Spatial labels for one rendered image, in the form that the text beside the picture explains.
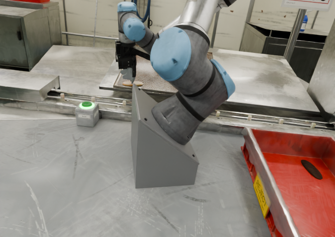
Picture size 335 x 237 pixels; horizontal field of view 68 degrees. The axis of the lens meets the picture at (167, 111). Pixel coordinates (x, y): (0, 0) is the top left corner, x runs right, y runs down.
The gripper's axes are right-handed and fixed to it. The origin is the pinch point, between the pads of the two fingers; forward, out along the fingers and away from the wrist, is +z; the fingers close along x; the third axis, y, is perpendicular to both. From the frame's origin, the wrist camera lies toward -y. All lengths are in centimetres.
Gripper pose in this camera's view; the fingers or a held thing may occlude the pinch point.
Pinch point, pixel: (132, 80)
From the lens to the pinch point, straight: 122.0
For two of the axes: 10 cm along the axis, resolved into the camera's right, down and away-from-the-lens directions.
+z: -0.8, 7.8, 6.2
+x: 3.3, 6.1, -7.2
